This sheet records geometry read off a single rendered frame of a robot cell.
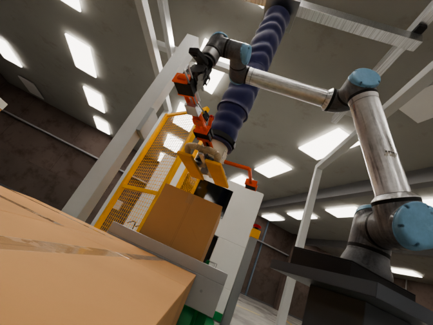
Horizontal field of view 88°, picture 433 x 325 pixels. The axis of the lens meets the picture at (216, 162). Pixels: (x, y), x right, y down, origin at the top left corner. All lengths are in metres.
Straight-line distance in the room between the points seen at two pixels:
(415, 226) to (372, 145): 0.31
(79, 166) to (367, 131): 11.63
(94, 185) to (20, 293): 2.11
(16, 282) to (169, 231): 1.21
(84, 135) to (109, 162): 10.14
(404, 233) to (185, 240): 1.01
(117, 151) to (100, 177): 0.30
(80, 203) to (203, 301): 1.45
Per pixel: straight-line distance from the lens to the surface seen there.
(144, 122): 2.46
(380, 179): 1.02
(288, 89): 1.26
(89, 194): 2.32
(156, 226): 1.45
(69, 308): 0.24
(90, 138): 12.37
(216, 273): 1.32
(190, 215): 1.43
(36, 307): 0.22
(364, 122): 1.10
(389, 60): 3.11
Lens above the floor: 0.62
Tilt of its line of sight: 23 degrees up
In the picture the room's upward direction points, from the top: 25 degrees clockwise
